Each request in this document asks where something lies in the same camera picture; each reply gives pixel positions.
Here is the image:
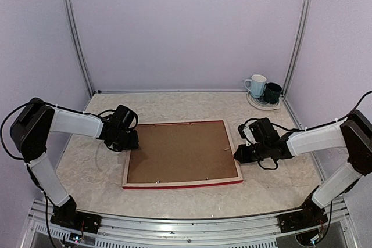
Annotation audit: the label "brown frame backing board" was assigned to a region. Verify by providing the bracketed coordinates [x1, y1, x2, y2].
[125, 121, 239, 184]

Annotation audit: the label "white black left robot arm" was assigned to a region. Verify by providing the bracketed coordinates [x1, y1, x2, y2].
[10, 98, 139, 228]

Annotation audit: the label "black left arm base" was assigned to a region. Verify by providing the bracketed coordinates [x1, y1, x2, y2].
[51, 196, 102, 234]

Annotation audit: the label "red wooden picture frame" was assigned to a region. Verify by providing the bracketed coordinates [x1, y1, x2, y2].
[121, 118, 244, 191]

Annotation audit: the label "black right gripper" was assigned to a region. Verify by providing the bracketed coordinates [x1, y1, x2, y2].
[233, 142, 270, 164]

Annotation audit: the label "white plate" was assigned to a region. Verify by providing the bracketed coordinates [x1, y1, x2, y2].
[246, 92, 281, 111]

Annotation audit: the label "left aluminium corner post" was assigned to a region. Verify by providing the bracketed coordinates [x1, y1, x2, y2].
[63, 0, 95, 97]

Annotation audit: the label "aluminium front rail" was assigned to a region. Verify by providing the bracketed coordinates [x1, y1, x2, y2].
[18, 199, 358, 247]

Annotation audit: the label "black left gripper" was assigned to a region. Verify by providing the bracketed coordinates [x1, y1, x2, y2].
[110, 130, 139, 151]

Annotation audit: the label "right aluminium corner post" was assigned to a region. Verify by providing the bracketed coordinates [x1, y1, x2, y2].
[282, 0, 312, 98]

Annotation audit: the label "light blue mug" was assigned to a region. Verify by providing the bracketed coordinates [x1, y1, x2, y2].
[244, 74, 267, 98]

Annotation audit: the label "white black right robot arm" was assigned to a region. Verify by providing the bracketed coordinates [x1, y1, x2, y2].
[234, 110, 371, 227]

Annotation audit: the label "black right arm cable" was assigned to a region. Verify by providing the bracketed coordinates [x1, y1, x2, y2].
[244, 91, 372, 132]

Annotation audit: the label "aluminium corner post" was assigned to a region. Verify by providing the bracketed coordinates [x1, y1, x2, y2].
[282, 0, 312, 98]
[63, 0, 95, 97]

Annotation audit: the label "dark green mug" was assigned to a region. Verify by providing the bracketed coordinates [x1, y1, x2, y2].
[263, 82, 282, 104]

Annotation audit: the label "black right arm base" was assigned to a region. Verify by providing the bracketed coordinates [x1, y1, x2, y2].
[278, 195, 328, 233]

